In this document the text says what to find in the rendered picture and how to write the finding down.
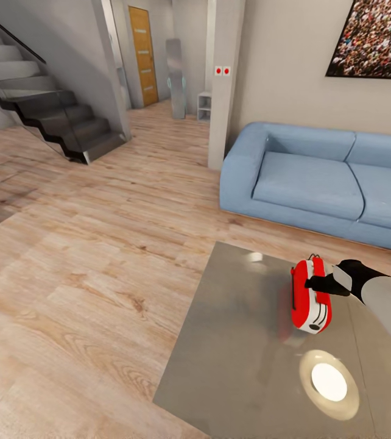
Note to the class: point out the sofa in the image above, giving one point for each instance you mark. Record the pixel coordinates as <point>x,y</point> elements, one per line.
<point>330,182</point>

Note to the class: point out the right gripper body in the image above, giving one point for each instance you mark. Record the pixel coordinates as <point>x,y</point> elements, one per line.
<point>322,284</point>

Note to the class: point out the coffee table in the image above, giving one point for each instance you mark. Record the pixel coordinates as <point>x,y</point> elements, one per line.
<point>240,368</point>

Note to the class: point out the standing mirror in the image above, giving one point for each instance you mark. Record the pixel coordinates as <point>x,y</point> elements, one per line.
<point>176,80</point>

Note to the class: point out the radio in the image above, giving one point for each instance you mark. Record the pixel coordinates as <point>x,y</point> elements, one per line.
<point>310,310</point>

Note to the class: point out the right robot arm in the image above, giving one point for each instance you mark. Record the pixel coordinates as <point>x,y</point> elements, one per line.
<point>351,276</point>

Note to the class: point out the stairs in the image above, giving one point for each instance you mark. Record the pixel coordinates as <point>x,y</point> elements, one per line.
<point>31,96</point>

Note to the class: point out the door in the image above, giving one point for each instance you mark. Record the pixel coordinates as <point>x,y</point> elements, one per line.
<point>144,55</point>

